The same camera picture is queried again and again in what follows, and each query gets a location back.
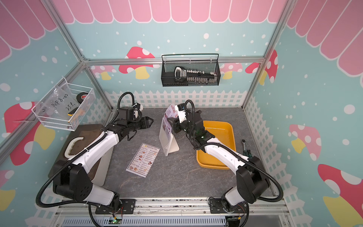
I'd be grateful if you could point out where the red special menu sheet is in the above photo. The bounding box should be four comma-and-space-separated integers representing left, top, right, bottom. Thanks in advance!
161, 104, 178, 140

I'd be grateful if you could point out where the white acrylic menu holder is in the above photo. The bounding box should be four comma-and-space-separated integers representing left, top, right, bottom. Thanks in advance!
159, 117, 180, 156

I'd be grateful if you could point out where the yellow-header old menu sheet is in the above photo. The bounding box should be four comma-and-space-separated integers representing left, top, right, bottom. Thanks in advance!
126, 143, 160, 178

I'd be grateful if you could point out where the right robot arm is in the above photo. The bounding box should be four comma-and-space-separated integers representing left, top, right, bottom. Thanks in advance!
167, 111, 270, 206

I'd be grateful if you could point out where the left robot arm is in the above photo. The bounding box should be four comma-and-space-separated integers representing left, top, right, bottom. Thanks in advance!
53, 107, 154, 210

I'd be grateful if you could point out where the yellow plastic tray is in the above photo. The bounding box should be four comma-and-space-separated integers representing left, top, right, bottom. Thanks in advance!
196, 121, 236, 170

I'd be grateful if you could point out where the socket set in basket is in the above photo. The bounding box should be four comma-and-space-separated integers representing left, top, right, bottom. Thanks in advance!
174, 67, 218, 86

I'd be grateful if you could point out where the black tape roll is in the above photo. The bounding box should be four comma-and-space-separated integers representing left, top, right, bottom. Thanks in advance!
76, 92, 88, 104

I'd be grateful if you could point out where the yellow black utility knife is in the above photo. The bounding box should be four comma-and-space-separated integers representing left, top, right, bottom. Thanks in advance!
68, 107, 78, 116

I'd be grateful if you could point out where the small green clamp tool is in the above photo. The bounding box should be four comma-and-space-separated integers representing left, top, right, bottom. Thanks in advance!
241, 139, 252, 158

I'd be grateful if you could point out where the labelled plastic bag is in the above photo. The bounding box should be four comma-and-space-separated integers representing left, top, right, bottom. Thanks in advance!
45, 85, 80, 120

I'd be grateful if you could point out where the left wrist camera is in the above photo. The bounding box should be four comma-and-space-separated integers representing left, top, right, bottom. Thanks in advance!
132, 103, 143, 121

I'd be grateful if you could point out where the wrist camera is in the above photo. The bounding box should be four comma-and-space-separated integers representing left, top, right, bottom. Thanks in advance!
175, 103, 187, 123
132, 103, 143, 121

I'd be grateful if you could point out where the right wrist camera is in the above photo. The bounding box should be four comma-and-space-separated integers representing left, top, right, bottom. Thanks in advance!
175, 103, 187, 123

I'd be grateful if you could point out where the black wire mesh basket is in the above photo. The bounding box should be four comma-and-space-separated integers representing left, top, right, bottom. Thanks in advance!
161, 54, 221, 87

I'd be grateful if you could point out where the brown toolbox with white handle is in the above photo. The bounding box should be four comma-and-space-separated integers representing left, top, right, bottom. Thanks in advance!
55, 124, 113, 187

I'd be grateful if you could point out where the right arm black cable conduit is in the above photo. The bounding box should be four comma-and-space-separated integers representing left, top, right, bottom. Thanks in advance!
184, 99, 284, 202

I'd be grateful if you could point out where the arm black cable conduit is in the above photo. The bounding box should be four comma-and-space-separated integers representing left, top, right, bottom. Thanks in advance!
35, 91, 135, 227
184, 99, 284, 202

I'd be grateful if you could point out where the clear wall-mounted bin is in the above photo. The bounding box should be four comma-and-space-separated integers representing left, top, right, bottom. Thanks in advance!
32, 78, 95, 131

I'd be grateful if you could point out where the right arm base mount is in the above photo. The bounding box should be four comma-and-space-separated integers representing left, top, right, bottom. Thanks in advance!
208, 197, 249, 214

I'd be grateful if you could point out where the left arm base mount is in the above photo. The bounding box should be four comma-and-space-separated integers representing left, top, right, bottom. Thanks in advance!
95, 199, 136, 215

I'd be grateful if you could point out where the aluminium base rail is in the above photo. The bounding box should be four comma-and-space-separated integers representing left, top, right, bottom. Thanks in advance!
51, 197, 292, 226

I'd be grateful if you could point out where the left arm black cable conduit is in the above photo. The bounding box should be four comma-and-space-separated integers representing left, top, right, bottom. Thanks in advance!
35, 91, 135, 227

